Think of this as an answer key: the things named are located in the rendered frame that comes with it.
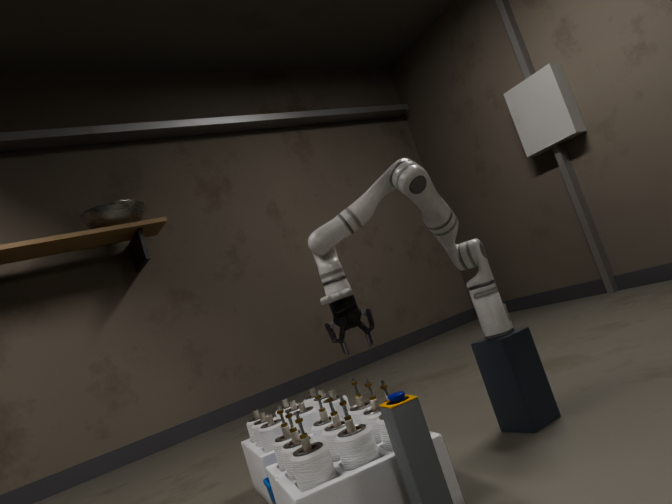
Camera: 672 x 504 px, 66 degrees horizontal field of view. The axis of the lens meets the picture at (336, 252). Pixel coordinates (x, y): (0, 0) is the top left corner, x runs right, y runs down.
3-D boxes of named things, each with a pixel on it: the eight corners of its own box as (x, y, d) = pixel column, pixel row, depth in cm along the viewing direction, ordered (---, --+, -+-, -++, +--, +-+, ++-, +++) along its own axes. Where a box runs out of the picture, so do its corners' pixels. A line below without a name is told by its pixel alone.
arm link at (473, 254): (482, 236, 176) (499, 284, 174) (456, 245, 180) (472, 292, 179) (476, 237, 168) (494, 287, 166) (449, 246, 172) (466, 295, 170)
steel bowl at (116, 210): (144, 234, 383) (138, 215, 384) (155, 217, 348) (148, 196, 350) (84, 245, 361) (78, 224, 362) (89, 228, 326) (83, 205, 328)
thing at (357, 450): (352, 505, 129) (330, 435, 131) (387, 490, 132) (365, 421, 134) (361, 518, 120) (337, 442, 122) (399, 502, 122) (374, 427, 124)
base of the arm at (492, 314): (497, 333, 177) (480, 285, 179) (518, 329, 169) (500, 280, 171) (479, 341, 172) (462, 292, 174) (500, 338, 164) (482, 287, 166)
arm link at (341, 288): (321, 306, 139) (313, 284, 140) (328, 303, 150) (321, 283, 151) (352, 294, 138) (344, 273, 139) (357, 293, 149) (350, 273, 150)
